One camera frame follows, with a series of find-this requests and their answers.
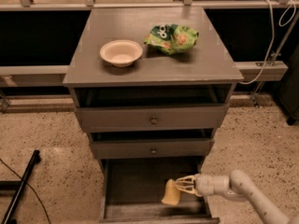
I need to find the grey wooden drawer cabinet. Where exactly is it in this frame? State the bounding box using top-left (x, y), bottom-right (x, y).
top-left (63, 6), bottom-right (245, 224)

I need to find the yellow sponge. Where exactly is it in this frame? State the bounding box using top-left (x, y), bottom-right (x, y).
top-left (162, 179), bottom-right (180, 205)

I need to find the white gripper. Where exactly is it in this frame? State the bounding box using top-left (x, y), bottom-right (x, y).
top-left (175, 174), bottom-right (230, 196)

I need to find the black stand leg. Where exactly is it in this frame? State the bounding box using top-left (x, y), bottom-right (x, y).
top-left (0, 150), bottom-right (41, 224)

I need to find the green chip bag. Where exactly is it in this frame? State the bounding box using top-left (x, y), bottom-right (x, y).
top-left (144, 23), bottom-right (199, 55)

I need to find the black floor cable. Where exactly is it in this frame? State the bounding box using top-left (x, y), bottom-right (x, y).
top-left (0, 158), bottom-right (52, 224)

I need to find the grey middle drawer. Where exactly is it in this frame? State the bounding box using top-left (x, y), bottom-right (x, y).
top-left (90, 138), bottom-right (214, 160)

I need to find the grey top drawer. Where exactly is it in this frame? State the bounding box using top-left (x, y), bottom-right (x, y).
top-left (75, 105), bottom-right (228, 133)

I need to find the white cable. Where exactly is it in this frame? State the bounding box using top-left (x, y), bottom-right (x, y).
top-left (239, 0), bottom-right (297, 86)

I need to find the white paper bowl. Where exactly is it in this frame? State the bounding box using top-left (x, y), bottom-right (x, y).
top-left (99, 40), bottom-right (143, 67)

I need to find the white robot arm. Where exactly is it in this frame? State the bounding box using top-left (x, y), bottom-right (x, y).
top-left (174, 170), bottom-right (299, 224)

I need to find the grey metal railing frame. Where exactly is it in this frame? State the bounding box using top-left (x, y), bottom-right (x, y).
top-left (1, 0), bottom-right (298, 88)

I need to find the grey open bottom drawer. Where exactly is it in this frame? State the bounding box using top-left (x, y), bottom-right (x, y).
top-left (100, 157), bottom-right (220, 224)

